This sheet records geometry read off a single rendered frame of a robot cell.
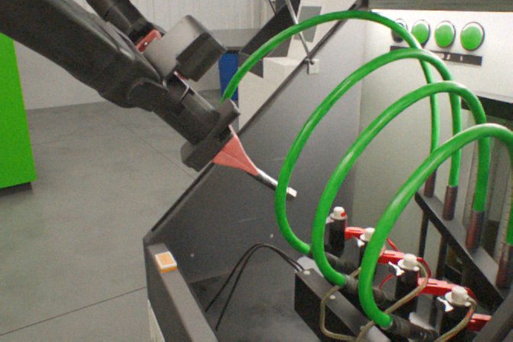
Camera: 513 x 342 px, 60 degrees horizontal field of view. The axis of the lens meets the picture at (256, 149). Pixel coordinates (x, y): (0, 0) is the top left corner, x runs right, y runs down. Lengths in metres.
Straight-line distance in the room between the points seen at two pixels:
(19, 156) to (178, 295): 3.17
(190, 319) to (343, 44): 0.67
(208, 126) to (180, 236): 0.46
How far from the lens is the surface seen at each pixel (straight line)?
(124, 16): 0.79
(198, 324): 0.77
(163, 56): 0.55
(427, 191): 0.87
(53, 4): 0.42
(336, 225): 0.75
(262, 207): 1.05
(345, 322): 0.73
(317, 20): 0.73
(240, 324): 0.95
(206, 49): 0.56
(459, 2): 0.87
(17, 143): 3.87
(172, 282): 0.86
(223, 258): 1.07
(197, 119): 0.58
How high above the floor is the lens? 1.44
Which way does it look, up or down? 18 degrees down
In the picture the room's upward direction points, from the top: straight up
